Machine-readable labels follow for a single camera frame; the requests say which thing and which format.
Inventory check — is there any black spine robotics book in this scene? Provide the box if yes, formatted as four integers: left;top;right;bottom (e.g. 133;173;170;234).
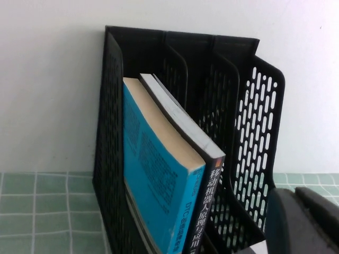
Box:
139;73;226;254

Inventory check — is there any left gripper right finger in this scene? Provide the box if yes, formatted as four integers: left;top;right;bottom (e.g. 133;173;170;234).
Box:
295;186;339;241

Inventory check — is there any green checkered tablecloth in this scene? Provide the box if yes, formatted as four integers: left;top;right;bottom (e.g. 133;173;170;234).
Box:
0;171;339;254

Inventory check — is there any large white AgileX brochure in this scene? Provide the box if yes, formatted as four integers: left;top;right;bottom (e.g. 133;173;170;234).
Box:
248;239;269;254

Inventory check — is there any black plastic book holder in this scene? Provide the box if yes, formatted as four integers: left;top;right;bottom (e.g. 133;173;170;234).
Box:
92;25;287;254

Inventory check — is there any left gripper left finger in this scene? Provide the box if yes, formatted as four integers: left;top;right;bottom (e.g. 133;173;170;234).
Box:
266;188;323;254

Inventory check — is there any blue spine paperback book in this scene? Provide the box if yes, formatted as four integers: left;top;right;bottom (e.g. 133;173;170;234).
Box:
123;76;207;254

